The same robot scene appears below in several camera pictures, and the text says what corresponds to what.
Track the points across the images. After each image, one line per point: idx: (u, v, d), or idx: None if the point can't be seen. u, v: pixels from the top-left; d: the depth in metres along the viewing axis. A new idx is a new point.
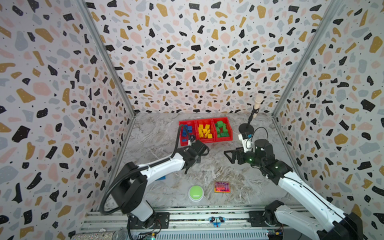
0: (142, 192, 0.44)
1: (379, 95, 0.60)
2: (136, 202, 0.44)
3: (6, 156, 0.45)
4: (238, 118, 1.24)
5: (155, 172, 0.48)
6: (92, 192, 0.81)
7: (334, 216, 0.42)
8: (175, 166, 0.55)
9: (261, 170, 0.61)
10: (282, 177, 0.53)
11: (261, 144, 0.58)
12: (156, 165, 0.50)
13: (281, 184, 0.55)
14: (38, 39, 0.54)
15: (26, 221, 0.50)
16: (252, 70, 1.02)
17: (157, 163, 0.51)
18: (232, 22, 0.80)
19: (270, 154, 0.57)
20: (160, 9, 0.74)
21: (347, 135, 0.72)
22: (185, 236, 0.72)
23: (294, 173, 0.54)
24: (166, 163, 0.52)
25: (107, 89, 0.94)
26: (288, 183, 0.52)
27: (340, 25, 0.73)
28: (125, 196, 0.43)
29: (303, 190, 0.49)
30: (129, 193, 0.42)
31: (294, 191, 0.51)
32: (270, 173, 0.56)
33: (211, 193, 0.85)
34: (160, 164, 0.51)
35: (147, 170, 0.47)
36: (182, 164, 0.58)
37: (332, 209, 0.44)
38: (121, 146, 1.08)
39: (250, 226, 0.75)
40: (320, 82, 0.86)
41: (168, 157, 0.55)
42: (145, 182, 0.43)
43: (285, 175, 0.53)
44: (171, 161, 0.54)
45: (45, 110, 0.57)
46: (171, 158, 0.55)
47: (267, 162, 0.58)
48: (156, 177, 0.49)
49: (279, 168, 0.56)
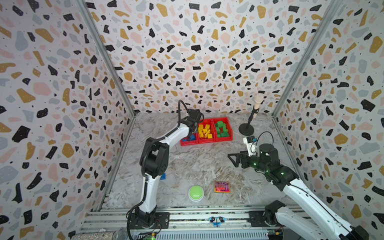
0: (168, 156, 0.55)
1: (379, 95, 0.60)
2: (165, 164, 0.55)
3: (6, 156, 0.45)
4: (238, 118, 1.24)
5: (171, 138, 0.59)
6: (92, 192, 0.81)
7: (341, 229, 0.41)
8: (182, 133, 0.65)
9: (266, 175, 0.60)
10: (287, 184, 0.52)
11: (267, 148, 0.57)
12: (170, 133, 0.61)
13: (286, 191, 0.54)
14: (38, 39, 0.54)
15: (25, 221, 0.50)
16: (252, 70, 1.02)
17: (169, 132, 0.62)
18: (232, 22, 0.80)
19: (275, 159, 0.56)
20: (160, 9, 0.74)
21: (347, 136, 0.72)
22: (185, 236, 0.72)
23: (299, 180, 0.53)
24: (176, 132, 0.62)
25: (107, 89, 0.94)
26: (294, 191, 0.51)
27: (340, 25, 0.73)
28: (155, 162, 0.55)
29: (309, 199, 0.48)
30: (158, 159, 0.54)
31: (299, 198, 0.50)
32: (276, 178, 0.55)
33: (211, 193, 0.85)
34: (172, 133, 0.61)
35: (165, 139, 0.57)
36: (189, 130, 0.69)
37: (339, 221, 0.43)
38: (121, 146, 1.08)
39: (250, 226, 0.75)
40: (320, 82, 0.86)
41: (175, 127, 0.65)
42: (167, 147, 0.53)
43: (290, 182, 0.52)
44: (179, 130, 0.64)
45: (45, 110, 0.57)
46: (179, 127, 0.65)
47: (272, 167, 0.58)
48: (173, 143, 0.60)
49: (284, 174, 0.54)
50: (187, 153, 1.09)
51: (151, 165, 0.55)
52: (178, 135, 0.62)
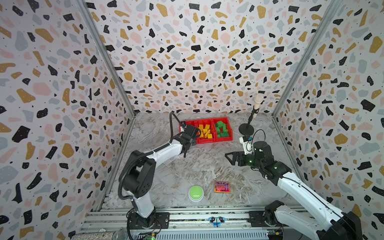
0: (152, 173, 0.47)
1: (379, 95, 0.60)
2: (147, 184, 0.47)
3: (6, 156, 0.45)
4: (238, 118, 1.24)
5: (160, 155, 0.52)
6: (92, 192, 0.81)
7: (332, 215, 0.42)
8: (174, 150, 0.60)
9: (260, 170, 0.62)
10: (281, 177, 0.54)
11: (259, 145, 0.60)
12: (160, 150, 0.54)
13: (280, 184, 0.55)
14: (38, 39, 0.55)
15: (26, 221, 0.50)
16: (252, 70, 1.02)
17: (160, 148, 0.55)
18: (232, 22, 0.80)
19: (269, 155, 0.59)
20: (160, 9, 0.74)
21: (347, 136, 0.72)
22: (185, 236, 0.72)
23: (292, 173, 0.54)
24: (167, 147, 0.57)
25: (107, 89, 0.94)
26: (287, 183, 0.53)
27: (340, 25, 0.73)
28: (137, 181, 0.47)
29: (302, 190, 0.49)
30: (141, 177, 0.46)
31: (292, 190, 0.52)
32: (269, 173, 0.57)
33: (211, 193, 0.85)
34: (162, 149, 0.55)
35: (153, 153, 0.51)
36: (181, 147, 0.63)
37: (330, 208, 0.44)
38: (121, 146, 1.08)
39: (250, 226, 0.75)
40: (320, 82, 0.86)
41: (167, 144, 0.59)
42: (153, 164, 0.46)
43: (283, 175, 0.54)
44: (171, 146, 0.59)
45: (45, 110, 0.57)
46: (171, 144, 0.60)
47: (266, 163, 0.60)
48: (162, 159, 0.53)
49: (278, 168, 0.57)
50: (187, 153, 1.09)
51: (132, 184, 0.47)
52: (169, 149, 0.57)
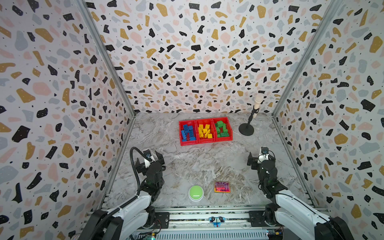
0: (117, 236, 0.41)
1: (379, 95, 0.60)
2: None
3: (6, 156, 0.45)
4: (238, 118, 1.24)
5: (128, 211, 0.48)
6: (92, 192, 0.81)
7: (319, 219, 0.47)
8: (143, 202, 0.56)
9: (262, 188, 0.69)
10: (277, 193, 0.61)
11: (268, 167, 0.64)
12: (128, 204, 0.51)
13: (278, 201, 0.61)
14: (38, 39, 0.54)
15: (26, 221, 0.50)
16: (252, 70, 1.01)
17: (126, 203, 0.51)
18: (232, 21, 0.80)
19: (274, 177, 0.63)
20: (160, 9, 0.74)
21: (347, 135, 0.72)
22: (185, 236, 0.72)
23: (287, 190, 0.61)
24: (134, 202, 0.52)
25: (107, 89, 0.94)
26: (282, 198, 0.59)
27: (340, 25, 0.73)
28: None
29: (294, 201, 0.55)
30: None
31: (287, 205, 0.58)
32: (269, 193, 0.64)
33: (211, 193, 0.85)
34: (129, 204, 0.51)
35: (119, 211, 0.47)
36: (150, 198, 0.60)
37: (317, 214, 0.48)
38: (121, 146, 1.08)
39: (250, 226, 0.75)
40: (320, 82, 0.86)
41: (133, 197, 0.56)
42: (121, 223, 0.42)
43: (279, 191, 0.62)
44: (139, 199, 0.55)
45: (45, 110, 0.57)
46: (138, 196, 0.57)
47: (268, 182, 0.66)
48: (129, 216, 0.49)
49: (275, 187, 0.65)
50: (187, 153, 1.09)
51: None
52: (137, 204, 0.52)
